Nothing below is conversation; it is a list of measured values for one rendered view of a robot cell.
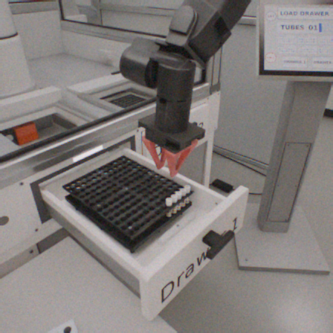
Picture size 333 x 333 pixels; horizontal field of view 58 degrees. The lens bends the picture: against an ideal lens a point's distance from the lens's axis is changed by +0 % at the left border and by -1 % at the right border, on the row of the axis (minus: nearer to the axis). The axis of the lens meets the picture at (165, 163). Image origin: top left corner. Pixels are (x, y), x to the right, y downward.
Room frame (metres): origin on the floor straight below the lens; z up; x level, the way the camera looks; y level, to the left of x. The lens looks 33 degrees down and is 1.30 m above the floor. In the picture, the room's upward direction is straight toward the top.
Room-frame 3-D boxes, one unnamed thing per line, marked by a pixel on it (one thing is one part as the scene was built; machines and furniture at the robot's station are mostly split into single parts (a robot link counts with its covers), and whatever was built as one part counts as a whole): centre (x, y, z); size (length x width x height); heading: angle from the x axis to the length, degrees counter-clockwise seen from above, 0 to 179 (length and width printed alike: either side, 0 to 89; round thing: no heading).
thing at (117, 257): (0.52, 0.09, 0.86); 0.40 x 0.26 x 0.06; 48
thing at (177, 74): (0.47, -0.01, 1.15); 0.07 x 0.06 x 0.07; 50
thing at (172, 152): (0.47, -0.01, 1.02); 0.07 x 0.07 x 0.09; 49
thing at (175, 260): (0.38, -0.06, 0.87); 0.29 x 0.02 x 0.11; 138
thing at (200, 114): (0.83, -0.04, 0.87); 0.29 x 0.02 x 0.11; 138
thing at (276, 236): (1.24, -0.62, 0.51); 0.50 x 0.45 x 1.02; 176
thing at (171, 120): (0.47, -0.01, 1.09); 0.10 x 0.07 x 0.07; 49
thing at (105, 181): (0.52, 0.08, 0.87); 0.22 x 0.18 x 0.06; 48
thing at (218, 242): (0.36, -0.08, 0.91); 0.07 x 0.04 x 0.01; 138
